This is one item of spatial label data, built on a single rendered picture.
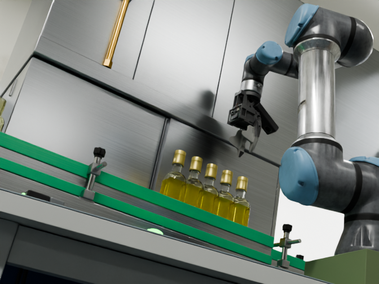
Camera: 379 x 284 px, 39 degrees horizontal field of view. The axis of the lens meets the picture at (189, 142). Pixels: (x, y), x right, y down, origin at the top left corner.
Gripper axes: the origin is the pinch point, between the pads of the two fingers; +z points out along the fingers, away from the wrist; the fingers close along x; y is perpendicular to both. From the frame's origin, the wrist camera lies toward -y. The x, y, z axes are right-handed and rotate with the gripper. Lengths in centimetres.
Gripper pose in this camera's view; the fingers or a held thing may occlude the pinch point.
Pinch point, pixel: (246, 152)
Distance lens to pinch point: 175.4
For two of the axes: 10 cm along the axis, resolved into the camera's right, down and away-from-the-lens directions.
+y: -8.3, -3.7, -4.2
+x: 5.3, -2.7, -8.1
